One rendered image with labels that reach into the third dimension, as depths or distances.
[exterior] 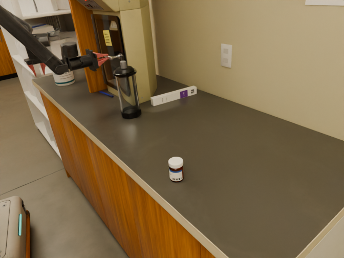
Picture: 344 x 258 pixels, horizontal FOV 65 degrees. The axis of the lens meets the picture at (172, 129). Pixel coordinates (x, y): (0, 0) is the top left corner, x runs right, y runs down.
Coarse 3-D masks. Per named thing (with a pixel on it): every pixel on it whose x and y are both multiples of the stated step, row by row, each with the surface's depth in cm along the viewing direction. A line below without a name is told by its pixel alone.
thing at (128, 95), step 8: (120, 80) 122; (128, 80) 122; (120, 88) 124; (128, 88) 124; (136, 88) 128; (120, 96) 127; (128, 96) 126; (136, 96) 128; (120, 104) 130; (128, 104) 128; (136, 104) 130; (128, 112) 130
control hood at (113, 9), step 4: (76, 0) 139; (96, 0) 120; (100, 0) 117; (104, 0) 117; (108, 0) 118; (112, 0) 119; (116, 0) 120; (100, 4) 123; (104, 4) 119; (108, 4) 118; (112, 4) 119; (116, 4) 120; (104, 8) 125; (108, 8) 122; (112, 8) 120; (116, 8) 121
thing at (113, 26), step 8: (96, 16) 141; (104, 16) 134; (112, 16) 127; (96, 24) 145; (104, 24) 137; (112, 24) 130; (96, 32) 148; (112, 32) 133; (120, 32) 127; (104, 40) 143; (112, 40) 136; (120, 40) 129; (104, 48) 147; (112, 48) 139; (120, 48) 132; (120, 56) 135; (104, 64) 155; (112, 64) 146; (104, 72) 159; (112, 72) 150; (112, 80) 154
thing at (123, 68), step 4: (124, 60) 123; (120, 64) 122; (124, 64) 122; (116, 68) 124; (120, 68) 123; (124, 68) 123; (128, 68) 123; (132, 68) 123; (116, 72) 122; (120, 72) 121; (124, 72) 120; (128, 72) 121
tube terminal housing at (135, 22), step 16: (128, 0) 123; (144, 0) 136; (128, 16) 126; (144, 16) 136; (128, 32) 129; (144, 32) 136; (128, 48) 131; (144, 48) 137; (128, 64) 135; (144, 64) 140; (144, 80) 144; (144, 96) 147
